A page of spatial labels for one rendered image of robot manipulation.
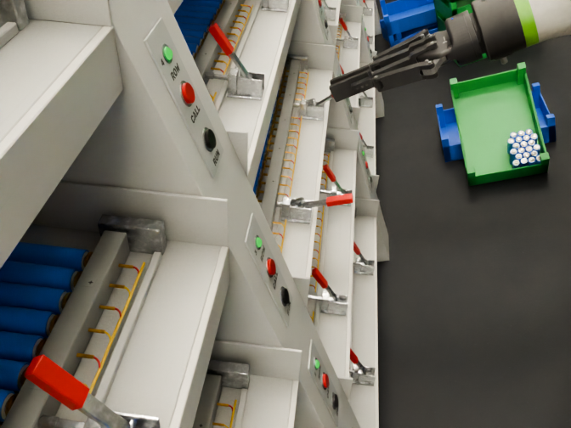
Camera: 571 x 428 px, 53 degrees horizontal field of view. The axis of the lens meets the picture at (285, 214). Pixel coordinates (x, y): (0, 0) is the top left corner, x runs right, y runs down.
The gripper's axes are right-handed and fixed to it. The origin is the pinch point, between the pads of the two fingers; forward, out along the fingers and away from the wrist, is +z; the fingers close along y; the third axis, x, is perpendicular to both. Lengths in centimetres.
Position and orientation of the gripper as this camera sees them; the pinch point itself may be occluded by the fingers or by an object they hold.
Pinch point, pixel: (352, 83)
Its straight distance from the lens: 96.3
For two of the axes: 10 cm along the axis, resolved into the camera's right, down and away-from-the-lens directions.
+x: -4.6, -7.1, -5.4
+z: -8.8, 2.8, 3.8
